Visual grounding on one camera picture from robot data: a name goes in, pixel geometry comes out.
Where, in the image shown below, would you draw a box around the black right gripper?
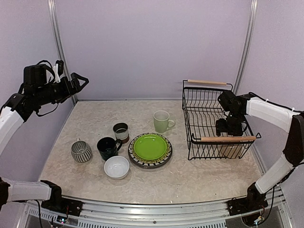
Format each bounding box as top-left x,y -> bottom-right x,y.
217,110 -> 245,136

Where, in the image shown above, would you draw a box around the striped black white cup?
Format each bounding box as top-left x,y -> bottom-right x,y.
71,138 -> 93,163

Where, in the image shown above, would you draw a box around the beige cup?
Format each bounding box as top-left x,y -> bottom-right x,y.
219,144 -> 244,159

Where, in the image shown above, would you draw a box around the dark green mug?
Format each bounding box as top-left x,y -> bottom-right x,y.
97,137 -> 123,161

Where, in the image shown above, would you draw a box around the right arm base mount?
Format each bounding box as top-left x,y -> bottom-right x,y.
227,197 -> 268,216

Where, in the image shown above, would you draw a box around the aluminium front rail frame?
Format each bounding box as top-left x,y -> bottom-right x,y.
16,187 -> 293,228

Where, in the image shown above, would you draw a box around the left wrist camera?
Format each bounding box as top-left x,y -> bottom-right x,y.
23,60 -> 64,87

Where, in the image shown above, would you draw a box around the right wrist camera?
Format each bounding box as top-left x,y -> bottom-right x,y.
218,90 -> 239,112

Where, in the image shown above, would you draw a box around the yellow green woven plate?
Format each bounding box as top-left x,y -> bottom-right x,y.
130,133 -> 170,163

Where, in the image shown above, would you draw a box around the brown white small bowl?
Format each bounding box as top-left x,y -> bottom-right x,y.
113,123 -> 129,144

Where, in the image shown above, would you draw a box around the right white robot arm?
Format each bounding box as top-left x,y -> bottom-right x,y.
216,90 -> 304,211

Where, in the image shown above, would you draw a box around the lime green plate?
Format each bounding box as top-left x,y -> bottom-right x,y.
132,134 -> 167,161

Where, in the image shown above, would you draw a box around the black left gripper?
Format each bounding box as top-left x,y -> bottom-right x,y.
34,72 -> 88,105

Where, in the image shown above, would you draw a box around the white plate dark stripes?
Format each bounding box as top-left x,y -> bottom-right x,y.
128,133 -> 173,163

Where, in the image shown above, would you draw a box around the grey reindeer plate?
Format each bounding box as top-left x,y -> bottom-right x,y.
128,152 -> 173,170

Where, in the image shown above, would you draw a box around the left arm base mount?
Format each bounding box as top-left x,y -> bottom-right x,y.
41,198 -> 83,217

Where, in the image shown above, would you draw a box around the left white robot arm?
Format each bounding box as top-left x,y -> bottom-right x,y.
0,73 -> 89,211

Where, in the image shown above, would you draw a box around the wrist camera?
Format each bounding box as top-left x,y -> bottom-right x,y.
218,90 -> 239,112
23,60 -> 64,87

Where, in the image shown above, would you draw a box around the black wire dish rack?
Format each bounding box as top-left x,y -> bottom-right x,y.
182,80 -> 261,160

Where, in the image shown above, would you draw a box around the light green cup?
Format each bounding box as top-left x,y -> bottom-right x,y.
153,110 -> 175,133

